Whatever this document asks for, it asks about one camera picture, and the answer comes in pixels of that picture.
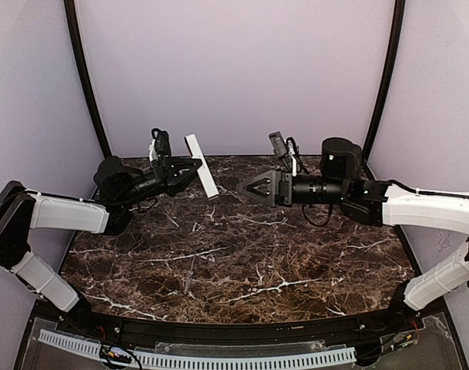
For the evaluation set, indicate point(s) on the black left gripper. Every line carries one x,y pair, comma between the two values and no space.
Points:
163,176

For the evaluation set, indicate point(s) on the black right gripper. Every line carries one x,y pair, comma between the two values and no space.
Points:
283,188

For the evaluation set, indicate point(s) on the white remote control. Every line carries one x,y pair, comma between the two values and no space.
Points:
205,176

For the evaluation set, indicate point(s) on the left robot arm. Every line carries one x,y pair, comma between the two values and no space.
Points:
120,188

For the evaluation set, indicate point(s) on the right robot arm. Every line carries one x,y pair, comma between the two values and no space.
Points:
371,203

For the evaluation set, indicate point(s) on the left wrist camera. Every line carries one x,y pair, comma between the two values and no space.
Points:
159,146

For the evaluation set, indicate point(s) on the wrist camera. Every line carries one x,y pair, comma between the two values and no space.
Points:
279,145
159,146

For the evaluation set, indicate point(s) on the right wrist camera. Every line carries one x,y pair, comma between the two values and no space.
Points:
279,145

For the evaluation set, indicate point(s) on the black front rail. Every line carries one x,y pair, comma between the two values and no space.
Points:
359,328

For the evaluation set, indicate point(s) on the black left frame post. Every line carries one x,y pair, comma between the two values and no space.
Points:
84,76

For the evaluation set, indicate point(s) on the black frame post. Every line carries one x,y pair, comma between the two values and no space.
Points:
386,77
84,76

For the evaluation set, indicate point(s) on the white cable duct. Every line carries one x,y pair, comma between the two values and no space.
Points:
303,355

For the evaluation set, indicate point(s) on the black right frame post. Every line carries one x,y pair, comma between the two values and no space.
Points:
386,77

